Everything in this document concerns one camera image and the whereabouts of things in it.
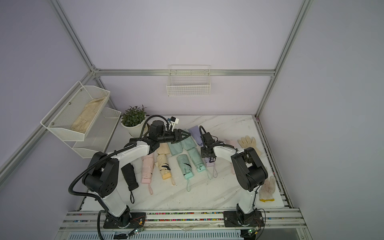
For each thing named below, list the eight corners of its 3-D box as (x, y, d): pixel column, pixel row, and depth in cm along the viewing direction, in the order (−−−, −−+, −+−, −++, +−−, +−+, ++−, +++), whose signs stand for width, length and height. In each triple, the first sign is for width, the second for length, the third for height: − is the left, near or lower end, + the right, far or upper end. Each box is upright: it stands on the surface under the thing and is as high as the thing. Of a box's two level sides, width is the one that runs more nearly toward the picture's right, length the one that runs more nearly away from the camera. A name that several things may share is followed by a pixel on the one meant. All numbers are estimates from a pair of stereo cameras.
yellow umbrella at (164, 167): (164, 188, 85) (163, 186, 83) (157, 157, 98) (155, 155, 95) (175, 184, 87) (174, 182, 84) (166, 154, 100) (165, 152, 97)
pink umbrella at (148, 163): (141, 196, 83) (139, 194, 80) (143, 159, 98) (142, 156, 95) (154, 194, 84) (153, 192, 81) (154, 157, 99) (153, 154, 96)
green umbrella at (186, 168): (187, 192, 84) (187, 190, 82) (176, 158, 98) (176, 155, 96) (199, 187, 86) (199, 185, 83) (186, 154, 100) (186, 152, 97)
